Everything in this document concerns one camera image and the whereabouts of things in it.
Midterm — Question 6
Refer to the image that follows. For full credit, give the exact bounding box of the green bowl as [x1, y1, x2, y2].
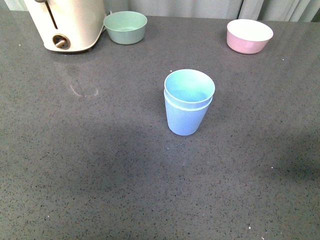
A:
[103, 11, 148, 45]

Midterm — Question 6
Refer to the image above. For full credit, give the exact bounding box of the cream white toaster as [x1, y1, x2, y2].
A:
[24, 0, 106, 52]

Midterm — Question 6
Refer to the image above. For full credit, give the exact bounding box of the light blue cup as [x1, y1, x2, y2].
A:
[164, 90, 213, 136]
[164, 69, 216, 108]

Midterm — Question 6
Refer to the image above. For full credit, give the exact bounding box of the pink bowl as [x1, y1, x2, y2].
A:
[226, 19, 274, 55]

